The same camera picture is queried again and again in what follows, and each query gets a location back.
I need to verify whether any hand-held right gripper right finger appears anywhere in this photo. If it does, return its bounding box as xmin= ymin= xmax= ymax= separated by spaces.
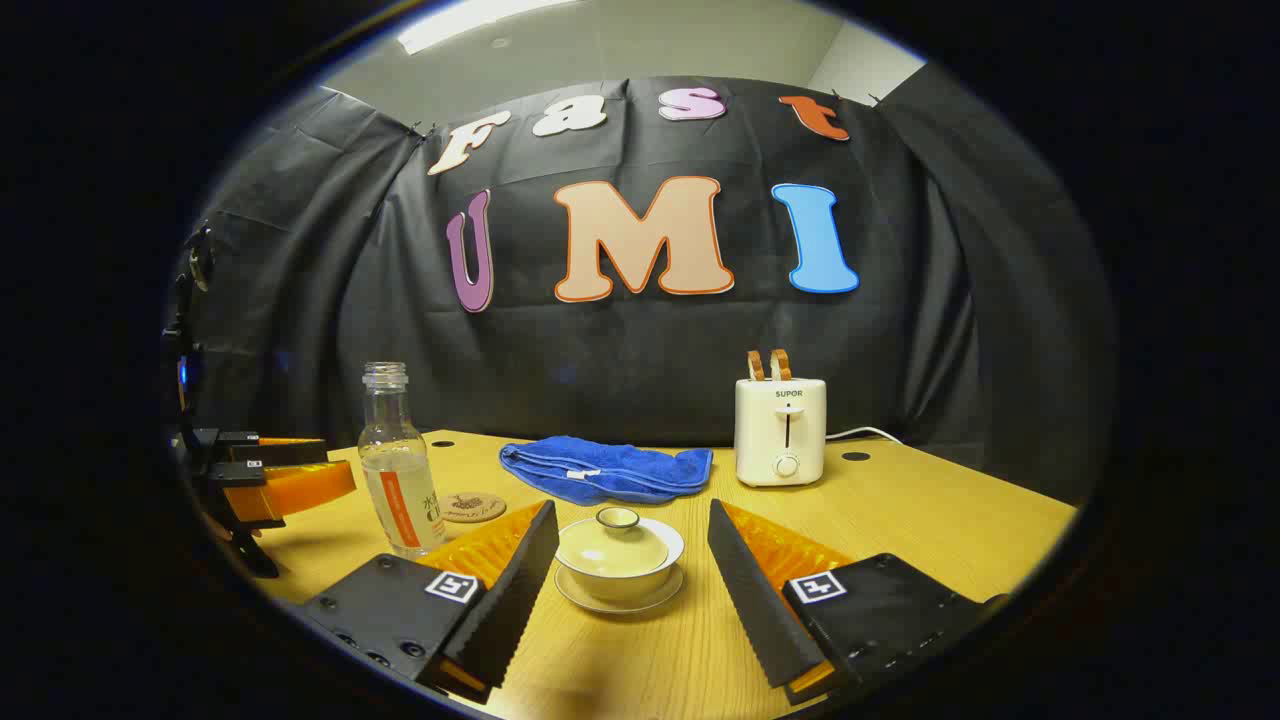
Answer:
xmin=706 ymin=498 xmax=1011 ymax=706

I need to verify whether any cream white teacup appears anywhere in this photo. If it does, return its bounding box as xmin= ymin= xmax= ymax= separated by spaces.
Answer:
xmin=553 ymin=515 xmax=687 ymax=603

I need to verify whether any cream teacup lid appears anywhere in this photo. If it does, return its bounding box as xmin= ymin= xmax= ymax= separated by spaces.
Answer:
xmin=556 ymin=506 xmax=671 ymax=579

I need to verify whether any cream teacup saucer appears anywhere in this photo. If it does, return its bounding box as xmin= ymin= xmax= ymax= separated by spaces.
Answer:
xmin=553 ymin=565 xmax=686 ymax=616

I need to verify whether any black backdrop cloth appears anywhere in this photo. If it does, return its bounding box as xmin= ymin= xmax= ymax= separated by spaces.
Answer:
xmin=165 ymin=62 xmax=1116 ymax=506

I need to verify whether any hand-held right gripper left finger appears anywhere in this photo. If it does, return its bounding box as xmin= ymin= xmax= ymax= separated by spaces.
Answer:
xmin=297 ymin=500 xmax=561 ymax=706

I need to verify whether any round brown cork coaster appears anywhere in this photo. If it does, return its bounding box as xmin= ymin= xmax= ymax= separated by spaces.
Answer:
xmin=440 ymin=491 xmax=508 ymax=524

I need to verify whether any cream white toaster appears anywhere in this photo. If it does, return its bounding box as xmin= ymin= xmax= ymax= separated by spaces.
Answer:
xmin=734 ymin=377 xmax=828 ymax=488

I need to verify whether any blue towel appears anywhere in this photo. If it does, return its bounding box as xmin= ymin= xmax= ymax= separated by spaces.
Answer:
xmin=499 ymin=435 xmax=714 ymax=506

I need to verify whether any clear plastic water bottle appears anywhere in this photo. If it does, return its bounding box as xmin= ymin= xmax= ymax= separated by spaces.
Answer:
xmin=357 ymin=362 xmax=448 ymax=561

